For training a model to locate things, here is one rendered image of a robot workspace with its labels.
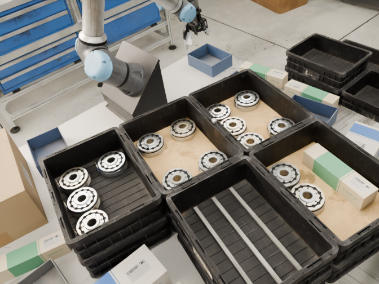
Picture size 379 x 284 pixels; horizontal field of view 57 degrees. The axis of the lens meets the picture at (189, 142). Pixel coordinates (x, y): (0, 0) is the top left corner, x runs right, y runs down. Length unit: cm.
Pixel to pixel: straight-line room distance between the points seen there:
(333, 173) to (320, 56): 139
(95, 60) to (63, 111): 176
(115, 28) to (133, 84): 175
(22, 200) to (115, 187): 32
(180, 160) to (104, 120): 60
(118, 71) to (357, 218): 102
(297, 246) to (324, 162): 29
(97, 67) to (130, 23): 189
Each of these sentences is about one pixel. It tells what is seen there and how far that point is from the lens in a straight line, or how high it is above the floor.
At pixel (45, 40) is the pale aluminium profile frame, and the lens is 299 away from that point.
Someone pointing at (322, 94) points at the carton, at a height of 76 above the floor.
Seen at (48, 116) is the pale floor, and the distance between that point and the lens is 321.
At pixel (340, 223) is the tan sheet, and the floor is 83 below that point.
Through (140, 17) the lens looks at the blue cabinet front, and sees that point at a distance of 337.
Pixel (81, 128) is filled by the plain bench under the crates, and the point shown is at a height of 70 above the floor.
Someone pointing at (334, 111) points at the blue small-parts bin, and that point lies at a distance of 161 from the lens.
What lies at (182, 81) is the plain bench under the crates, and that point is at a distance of 190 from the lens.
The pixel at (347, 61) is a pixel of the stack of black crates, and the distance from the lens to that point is 244.
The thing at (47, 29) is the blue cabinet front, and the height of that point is 65.
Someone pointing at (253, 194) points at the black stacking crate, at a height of 83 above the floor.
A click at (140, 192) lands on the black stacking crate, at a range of 123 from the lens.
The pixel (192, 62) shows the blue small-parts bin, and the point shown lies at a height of 73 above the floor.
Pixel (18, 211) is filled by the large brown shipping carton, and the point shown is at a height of 83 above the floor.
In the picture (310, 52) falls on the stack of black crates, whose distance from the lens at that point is 250.
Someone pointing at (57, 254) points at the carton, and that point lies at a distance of 133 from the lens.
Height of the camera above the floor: 176
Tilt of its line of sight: 44 degrees down
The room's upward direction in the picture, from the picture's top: 10 degrees counter-clockwise
